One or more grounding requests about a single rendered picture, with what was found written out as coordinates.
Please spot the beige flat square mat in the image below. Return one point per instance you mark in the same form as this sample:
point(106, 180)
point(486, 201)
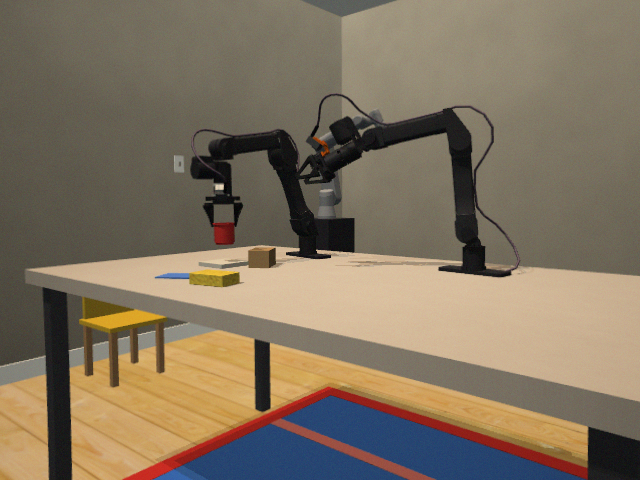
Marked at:
point(223, 263)

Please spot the tan cardboard box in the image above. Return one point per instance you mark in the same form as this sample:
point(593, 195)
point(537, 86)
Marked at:
point(261, 257)

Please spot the yellow sponge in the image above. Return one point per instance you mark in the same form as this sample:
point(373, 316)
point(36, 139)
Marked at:
point(215, 278)

